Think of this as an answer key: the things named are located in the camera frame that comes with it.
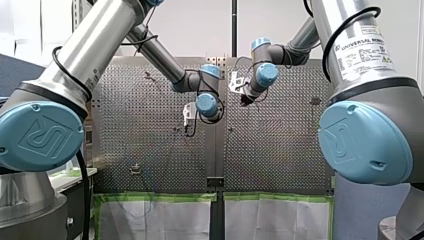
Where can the black upright pole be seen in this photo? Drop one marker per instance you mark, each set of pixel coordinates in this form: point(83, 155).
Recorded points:
point(234, 26)

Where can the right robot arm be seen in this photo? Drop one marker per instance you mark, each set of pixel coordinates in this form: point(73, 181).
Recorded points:
point(370, 133)

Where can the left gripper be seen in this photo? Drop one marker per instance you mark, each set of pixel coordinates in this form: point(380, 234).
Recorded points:
point(189, 129)

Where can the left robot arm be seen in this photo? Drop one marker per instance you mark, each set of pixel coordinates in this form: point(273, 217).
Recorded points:
point(100, 40)

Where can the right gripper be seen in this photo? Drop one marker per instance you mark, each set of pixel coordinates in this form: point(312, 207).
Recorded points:
point(247, 100)

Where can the black panel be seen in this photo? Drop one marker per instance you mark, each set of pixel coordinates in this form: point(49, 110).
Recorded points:
point(76, 206)

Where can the connector holder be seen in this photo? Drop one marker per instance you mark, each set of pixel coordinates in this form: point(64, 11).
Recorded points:
point(135, 169)

